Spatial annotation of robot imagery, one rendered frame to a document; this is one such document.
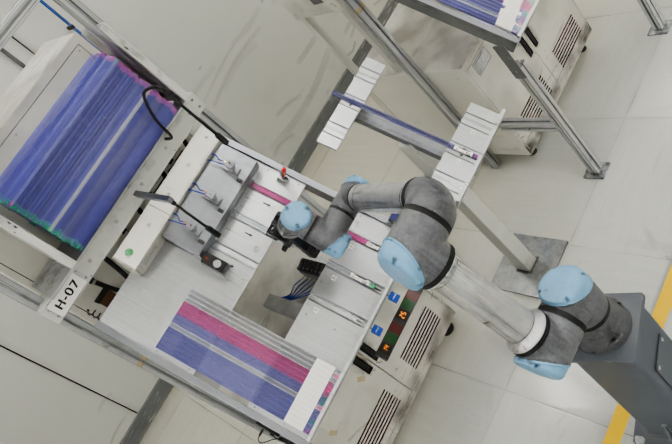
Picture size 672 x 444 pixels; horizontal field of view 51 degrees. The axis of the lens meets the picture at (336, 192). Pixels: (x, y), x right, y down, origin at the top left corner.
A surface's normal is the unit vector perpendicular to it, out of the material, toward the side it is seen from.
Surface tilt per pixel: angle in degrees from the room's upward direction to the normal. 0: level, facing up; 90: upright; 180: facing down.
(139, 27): 90
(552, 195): 0
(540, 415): 0
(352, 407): 90
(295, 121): 90
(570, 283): 8
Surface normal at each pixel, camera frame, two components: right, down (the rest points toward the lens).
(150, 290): -0.03, -0.35
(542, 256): -0.63, -0.55
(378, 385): 0.61, 0.07
